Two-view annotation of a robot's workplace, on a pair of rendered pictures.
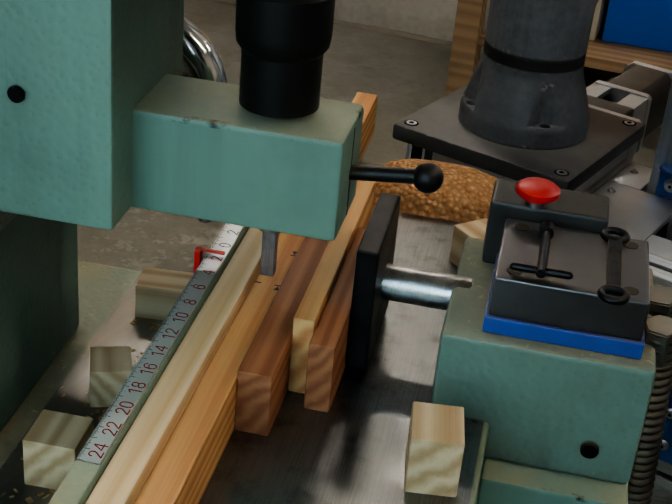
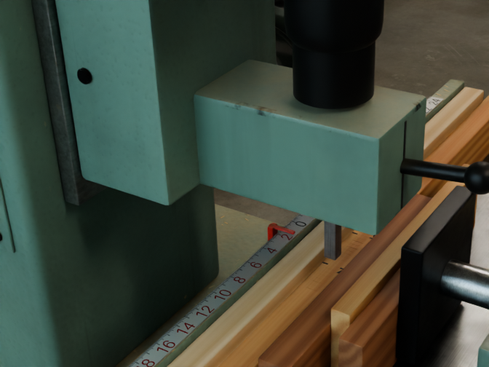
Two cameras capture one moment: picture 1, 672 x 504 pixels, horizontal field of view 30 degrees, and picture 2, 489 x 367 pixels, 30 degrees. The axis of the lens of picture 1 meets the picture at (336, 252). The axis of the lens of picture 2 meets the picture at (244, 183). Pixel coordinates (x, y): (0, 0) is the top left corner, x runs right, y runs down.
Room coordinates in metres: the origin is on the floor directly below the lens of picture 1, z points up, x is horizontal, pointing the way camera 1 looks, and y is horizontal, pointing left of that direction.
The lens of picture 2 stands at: (0.24, -0.13, 1.31)
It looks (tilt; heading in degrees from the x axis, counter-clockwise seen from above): 30 degrees down; 26
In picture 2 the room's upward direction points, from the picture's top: 3 degrees counter-clockwise
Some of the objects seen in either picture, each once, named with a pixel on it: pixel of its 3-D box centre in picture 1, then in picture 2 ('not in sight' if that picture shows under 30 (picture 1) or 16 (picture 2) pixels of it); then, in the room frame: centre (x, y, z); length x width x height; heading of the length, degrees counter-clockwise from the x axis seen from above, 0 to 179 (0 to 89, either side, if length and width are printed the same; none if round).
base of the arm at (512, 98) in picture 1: (529, 83); not in sight; (1.38, -0.20, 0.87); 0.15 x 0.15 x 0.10
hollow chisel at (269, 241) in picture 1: (270, 240); (332, 225); (0.74, 0.04, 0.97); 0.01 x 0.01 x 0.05; 81
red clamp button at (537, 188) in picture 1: (537, 190); not in sight; (0.77, -0.13, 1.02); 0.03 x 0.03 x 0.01
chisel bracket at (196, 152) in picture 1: (246, 164); (308, 150); (0.75, 0.06, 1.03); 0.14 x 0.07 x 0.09; 81
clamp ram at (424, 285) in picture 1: (416, 286); (479, 286); (0.74, -0.06, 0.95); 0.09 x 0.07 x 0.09; 171
